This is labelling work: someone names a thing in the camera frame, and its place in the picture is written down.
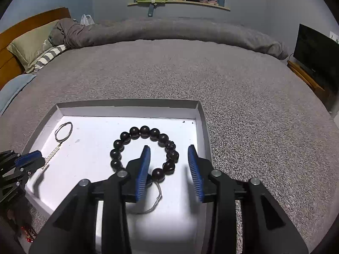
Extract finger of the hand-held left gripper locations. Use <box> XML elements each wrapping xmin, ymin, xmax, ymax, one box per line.
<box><xmin>14</xmin><ymin>150</ymin><xmax>45</xmax><ymax>176</ymax></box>
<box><xmin>0</xmin><ymin>150</ymin><xmax>21</xmax><ymax>178</ymax></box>

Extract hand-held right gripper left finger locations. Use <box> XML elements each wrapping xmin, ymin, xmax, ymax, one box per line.
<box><xmin>29</xmin><ymin>145</ymin><xmax>151</xmax><ymax>254</ymax></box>

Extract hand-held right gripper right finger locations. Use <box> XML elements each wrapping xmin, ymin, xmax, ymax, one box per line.
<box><xmin>188</xmin><ymin>144</ymin><xmax>309</xmax><ymax>254</ymax></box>

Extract pearl triangular hair clip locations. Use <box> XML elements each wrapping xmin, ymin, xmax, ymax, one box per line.
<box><xmin>42</xmin><ymin>141</ymin><xmax>62</xmax><ymax>171</ymax></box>

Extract silver bangle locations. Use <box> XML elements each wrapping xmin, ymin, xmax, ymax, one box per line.
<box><xmin>127</xmin><ymin>181</ymin><xmax>163</xmax><ymax>215</ymax></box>

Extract large black bead bracelet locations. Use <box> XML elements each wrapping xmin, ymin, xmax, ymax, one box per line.
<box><xmin>110</xmin><ymin>125</ymin><xmax>180</xmax><ymax>183</ymax></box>

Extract grey cardboard tray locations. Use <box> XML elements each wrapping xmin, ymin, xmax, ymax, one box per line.
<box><xmin>22</xmin><ymin>99</ymin><xmax>214</xmax><ymax>254</ymax></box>

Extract light blue bed sheet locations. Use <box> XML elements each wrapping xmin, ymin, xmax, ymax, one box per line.
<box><xmin>0</xmin><ymin>74</ymin><xmax>36</xmax><ymax>115</ymax></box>

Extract grey bed blanket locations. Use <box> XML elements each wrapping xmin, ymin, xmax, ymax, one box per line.
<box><xmin>0</xmin><ymin>39</ymin><xmax>339</xmax><ymax>254</ymax></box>

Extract grey white striped pillow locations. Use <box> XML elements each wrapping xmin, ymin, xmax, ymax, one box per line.
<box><xmin>33</xmin><ymin>44</ymin><xmax>67</xmax><ymax>72</ymax></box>

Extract olive green pillow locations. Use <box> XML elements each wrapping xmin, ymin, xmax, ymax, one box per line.
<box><xmin>7</xmin><ymin>20</ymin><xmax>60</xmax><ymax>73</ymax></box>

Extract wooden headboard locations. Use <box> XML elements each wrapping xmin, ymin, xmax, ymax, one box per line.
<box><xmin>0</xmin><ymin>7</ymin><xmax>71</xmax><ymax>90</ymax></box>

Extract rolled grey duvet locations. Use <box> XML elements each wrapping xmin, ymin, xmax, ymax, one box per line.
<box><xmin>48</xmin><ymin>16</ymin><xmax>289</xmax><ymax>60</ymax></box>

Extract wooden television stand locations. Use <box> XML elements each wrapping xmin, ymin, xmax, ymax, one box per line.
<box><xmin>287</xmin><ymin>59</ymin><xmax>334</xmax><ymax>109</ymax></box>

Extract wooden window sill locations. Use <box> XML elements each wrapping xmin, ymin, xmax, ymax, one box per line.
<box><xmin>128</xmin><ymin>0</ymin><xmax>230</xmax><ymax>11</ymax></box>

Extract black television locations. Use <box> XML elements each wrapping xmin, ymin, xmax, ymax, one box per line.
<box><xmin>293</xmin><ymin>24</ymin><xmax>339</xmax><ymax>85</ymax></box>

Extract thin silver wire bracelet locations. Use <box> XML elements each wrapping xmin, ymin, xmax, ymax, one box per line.
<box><xmin>54</xmin><ymin>122</ymin><xmax>73</xmax><ymax>142</ymax></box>

